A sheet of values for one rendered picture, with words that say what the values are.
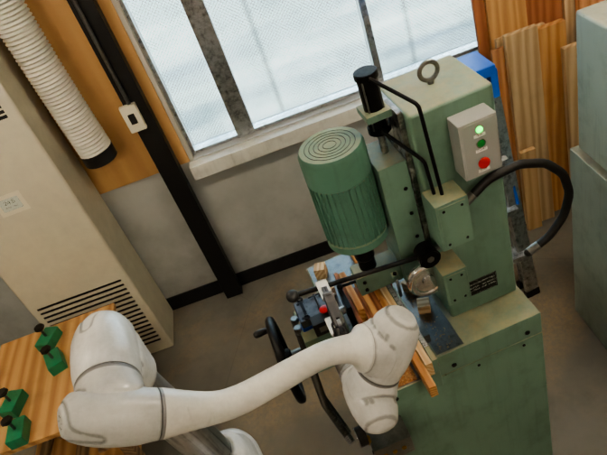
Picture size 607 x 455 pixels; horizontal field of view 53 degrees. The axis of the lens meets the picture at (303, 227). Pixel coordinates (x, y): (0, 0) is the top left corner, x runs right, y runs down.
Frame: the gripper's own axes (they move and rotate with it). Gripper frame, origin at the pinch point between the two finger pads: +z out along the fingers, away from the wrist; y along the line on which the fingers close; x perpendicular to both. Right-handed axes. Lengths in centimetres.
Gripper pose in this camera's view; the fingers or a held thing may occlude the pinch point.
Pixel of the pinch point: (326, 302)
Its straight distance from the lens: 166.0
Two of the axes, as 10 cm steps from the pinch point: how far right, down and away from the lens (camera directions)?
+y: -1.9, -7.8, -6.0
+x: -9.4, 3.1, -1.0
